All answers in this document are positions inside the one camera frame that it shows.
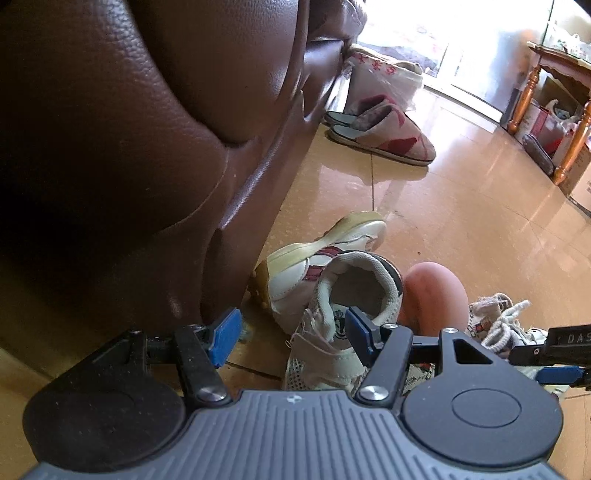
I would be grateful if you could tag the beige mesh velcro shoe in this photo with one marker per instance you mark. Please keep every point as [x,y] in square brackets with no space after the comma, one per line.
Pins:
[318,323]

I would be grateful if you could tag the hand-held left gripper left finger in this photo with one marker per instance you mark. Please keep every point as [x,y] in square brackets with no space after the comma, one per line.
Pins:
[226,337]

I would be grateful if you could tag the white maroon velcro shoe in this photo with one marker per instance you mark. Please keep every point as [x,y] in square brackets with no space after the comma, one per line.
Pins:
[286,295]

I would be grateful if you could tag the brown leather sofa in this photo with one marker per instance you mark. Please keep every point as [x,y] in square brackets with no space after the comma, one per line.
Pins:
[138,138]

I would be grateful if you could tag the cardboard box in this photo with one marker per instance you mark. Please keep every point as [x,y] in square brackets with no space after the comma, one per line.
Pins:
[581,175]

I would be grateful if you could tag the wooden table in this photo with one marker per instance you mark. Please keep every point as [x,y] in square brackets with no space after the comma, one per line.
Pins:
[526,101]

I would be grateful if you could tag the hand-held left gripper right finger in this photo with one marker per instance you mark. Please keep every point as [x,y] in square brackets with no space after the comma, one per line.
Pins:
[362,334]

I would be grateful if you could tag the white red-printed plastic bag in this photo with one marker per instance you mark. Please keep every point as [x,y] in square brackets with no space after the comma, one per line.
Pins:
[383,74]

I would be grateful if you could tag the red box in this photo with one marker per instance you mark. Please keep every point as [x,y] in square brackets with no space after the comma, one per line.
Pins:
[538,122]

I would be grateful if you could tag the pink knit shoe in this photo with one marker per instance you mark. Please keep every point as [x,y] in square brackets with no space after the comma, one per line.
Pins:
[434,290]

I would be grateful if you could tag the glass sliding door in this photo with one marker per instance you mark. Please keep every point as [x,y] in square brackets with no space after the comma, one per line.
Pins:
[485,46]

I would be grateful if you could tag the dark grey shoe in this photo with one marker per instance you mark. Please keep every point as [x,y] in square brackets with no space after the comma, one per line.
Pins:
[538,154]

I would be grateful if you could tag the grey red slipper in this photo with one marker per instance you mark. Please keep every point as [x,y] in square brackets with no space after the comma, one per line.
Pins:
[355,113]
[392,138]

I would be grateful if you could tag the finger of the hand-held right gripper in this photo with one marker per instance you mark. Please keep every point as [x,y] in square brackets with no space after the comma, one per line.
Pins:
[563,376]

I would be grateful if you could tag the lavender laced sneaker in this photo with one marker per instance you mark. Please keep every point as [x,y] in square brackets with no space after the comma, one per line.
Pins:
[508,323]

